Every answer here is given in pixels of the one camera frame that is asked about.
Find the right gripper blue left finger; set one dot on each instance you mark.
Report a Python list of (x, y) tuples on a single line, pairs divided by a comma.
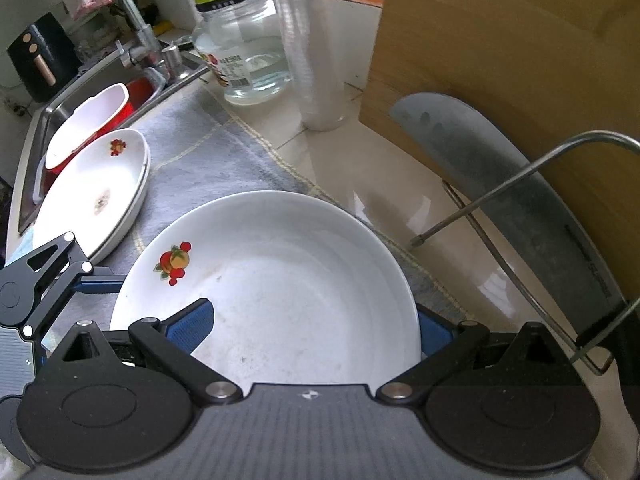
[(189, 327)]

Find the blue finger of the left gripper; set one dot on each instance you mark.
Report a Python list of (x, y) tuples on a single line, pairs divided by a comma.
[(101, 281)]

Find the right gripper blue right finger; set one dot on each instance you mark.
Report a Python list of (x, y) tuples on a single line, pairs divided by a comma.
[(435, 331)]

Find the white plate with stain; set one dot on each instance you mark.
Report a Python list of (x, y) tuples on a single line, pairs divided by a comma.
[(65, 207)]

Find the white plate back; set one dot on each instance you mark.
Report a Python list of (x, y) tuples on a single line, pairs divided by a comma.
[(303, 293)]

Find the chrome kitchen faucet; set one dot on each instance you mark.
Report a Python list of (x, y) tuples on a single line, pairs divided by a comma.
[(146, 50)]

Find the grey checked dish mat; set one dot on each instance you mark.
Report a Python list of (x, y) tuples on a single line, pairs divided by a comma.
[(203, 149)]

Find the white colander basket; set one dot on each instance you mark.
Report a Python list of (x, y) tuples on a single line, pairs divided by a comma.
[(93, 118)]

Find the red wash basin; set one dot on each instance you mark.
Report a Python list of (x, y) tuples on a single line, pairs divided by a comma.
[(141, 90)]

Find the black air fryer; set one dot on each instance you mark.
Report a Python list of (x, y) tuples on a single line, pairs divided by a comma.
[(44, 58)]

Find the soap dispenser pump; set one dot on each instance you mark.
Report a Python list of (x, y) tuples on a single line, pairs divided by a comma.
[(174, 63)]

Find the glass jar yellow lid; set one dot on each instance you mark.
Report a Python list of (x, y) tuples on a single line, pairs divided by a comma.
[(241, 44)]

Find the bamboo cutting board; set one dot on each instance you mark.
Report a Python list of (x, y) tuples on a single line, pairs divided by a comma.
[(540, 70)]

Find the plastic wrap roll tall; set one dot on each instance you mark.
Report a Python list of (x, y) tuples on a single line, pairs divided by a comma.
[(309, 49)]

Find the metal wire rack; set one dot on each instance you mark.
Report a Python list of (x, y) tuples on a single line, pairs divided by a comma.
[(547, 236)]

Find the kitchen knife black handle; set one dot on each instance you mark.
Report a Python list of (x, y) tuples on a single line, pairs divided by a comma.
[(498, 179)]

